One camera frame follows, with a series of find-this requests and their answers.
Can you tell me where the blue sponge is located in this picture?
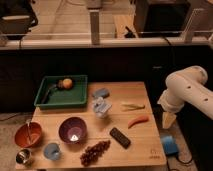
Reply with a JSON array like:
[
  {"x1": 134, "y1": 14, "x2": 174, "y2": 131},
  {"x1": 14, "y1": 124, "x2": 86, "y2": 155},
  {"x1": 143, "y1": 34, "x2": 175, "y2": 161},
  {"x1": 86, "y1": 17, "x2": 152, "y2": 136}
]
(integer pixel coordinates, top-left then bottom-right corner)
[{"x1": 92, "y1": 88, "x2": 110, "y2": 98}]

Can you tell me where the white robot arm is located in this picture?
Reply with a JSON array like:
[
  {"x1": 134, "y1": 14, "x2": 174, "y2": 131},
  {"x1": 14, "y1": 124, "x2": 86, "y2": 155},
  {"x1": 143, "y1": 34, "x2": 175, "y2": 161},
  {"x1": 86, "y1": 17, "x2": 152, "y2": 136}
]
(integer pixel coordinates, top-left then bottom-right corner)
[{"x1": 158, "y1": 66, "x2": 213, "y2": 129}]

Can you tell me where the light blue cup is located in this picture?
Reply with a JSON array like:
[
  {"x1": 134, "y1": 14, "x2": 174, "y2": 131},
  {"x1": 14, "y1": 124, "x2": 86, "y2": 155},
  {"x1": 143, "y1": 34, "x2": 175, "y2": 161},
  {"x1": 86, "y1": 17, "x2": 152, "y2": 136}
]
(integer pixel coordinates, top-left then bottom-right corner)
[{"x1": 43, "y1": 143, "x2": 61, "y2": 161}]

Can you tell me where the metal cup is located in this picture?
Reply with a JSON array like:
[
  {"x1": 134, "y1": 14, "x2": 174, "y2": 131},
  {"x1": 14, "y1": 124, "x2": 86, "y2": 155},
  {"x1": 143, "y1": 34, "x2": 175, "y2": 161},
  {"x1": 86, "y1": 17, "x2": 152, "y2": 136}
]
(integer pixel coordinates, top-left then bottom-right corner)
[{"x1": 16, "y1": 149, "x2": 32, "y2": 165}]

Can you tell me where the blue box on floor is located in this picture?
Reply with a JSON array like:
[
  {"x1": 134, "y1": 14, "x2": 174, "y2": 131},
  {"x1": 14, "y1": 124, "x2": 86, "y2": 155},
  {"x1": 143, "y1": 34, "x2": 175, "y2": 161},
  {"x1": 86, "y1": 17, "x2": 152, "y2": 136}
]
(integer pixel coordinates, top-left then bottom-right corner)
[{"x1": 161, "y1": 136, "x2": 179, "y2": 155}]

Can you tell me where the pale green bean pod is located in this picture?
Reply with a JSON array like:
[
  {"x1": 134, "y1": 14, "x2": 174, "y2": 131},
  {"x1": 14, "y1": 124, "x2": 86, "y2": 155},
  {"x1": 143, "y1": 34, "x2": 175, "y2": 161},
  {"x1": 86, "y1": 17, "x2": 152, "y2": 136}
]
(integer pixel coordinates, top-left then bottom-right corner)
[{"x1": 121, "y1": 103, "x2": 145, "y2": 111}]

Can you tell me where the black remote control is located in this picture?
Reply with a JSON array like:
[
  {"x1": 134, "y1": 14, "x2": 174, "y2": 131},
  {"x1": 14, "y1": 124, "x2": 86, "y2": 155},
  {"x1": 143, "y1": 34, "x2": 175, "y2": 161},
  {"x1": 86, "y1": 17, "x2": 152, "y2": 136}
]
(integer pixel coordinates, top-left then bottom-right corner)
[{"x1": 110, "y1": 128, "x2": 131, "y2": 149}]

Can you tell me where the crumpled white blue packet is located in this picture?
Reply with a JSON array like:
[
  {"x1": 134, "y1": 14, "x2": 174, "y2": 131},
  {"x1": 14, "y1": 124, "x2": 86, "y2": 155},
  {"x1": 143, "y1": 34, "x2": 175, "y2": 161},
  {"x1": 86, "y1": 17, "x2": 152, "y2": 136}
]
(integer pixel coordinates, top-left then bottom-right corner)
[{"x1": 92, "y1": 97, "x2": 112, "y2": 118}]

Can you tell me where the bunch of dark grapes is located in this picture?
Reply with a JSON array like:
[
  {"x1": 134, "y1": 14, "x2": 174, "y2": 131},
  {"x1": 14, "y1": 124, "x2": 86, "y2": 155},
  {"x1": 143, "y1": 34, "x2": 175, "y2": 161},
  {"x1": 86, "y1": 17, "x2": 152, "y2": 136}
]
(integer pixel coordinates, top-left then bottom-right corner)
[{"x1": 80, "y1": 140, "x2": 111, "y2": 166}]

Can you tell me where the purple bowl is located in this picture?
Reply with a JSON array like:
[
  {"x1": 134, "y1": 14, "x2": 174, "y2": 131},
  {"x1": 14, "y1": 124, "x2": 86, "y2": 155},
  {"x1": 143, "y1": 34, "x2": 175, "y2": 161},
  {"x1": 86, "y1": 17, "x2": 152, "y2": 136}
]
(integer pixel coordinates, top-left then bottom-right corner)
[{"x1": 58, "y1": 117, "x2": 87, "y2": 144}]

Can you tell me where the orange fruit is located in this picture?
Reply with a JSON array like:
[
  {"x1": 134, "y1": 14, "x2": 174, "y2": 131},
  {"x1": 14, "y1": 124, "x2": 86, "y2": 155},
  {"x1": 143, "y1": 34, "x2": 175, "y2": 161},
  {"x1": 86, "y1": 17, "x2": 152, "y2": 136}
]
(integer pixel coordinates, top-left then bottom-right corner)
[{"x1": 62, "y1": 78, "x2": 73, "y2": 89}]

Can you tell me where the green plastic tray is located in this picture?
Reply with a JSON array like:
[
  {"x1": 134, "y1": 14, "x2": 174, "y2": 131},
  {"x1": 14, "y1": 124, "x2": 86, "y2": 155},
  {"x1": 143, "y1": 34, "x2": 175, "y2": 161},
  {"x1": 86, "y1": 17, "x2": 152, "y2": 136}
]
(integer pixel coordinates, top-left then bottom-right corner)
[{"x1": 34, "y1": 75, "x2": 88, "y2": 110}]

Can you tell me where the orange bowl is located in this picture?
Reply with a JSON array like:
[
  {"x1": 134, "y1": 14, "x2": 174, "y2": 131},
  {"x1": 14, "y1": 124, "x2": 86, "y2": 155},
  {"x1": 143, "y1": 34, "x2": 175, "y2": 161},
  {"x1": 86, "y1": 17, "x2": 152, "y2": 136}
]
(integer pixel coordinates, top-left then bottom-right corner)
[{"x1": 14, "y1": 122, "x2": 42, "y2": 148}]

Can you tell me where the metal spoon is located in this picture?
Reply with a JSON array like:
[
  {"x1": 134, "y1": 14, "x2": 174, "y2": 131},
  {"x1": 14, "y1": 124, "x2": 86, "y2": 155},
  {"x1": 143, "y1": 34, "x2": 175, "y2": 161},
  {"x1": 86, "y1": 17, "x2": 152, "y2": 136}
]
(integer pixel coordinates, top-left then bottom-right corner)
[{"x1": 26, "y1": 120, "x2": 32, "y2": 144}]

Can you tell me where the black handled brush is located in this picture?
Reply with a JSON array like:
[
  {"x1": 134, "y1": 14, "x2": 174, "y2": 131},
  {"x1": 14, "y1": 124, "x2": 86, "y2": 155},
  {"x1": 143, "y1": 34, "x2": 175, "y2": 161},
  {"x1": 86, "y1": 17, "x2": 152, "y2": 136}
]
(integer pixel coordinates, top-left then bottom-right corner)
[{"x1": 41, "y1": 80, "x2": 64, "y2": 104}]

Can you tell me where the grey metal post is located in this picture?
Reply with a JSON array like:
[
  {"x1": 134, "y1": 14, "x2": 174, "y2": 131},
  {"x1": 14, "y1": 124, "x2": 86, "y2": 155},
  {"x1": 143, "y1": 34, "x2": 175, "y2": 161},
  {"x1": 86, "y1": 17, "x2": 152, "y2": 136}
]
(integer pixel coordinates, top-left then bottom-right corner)
[{"x1": 90, "y1": 9, "x2": 100, "y2": 45}]

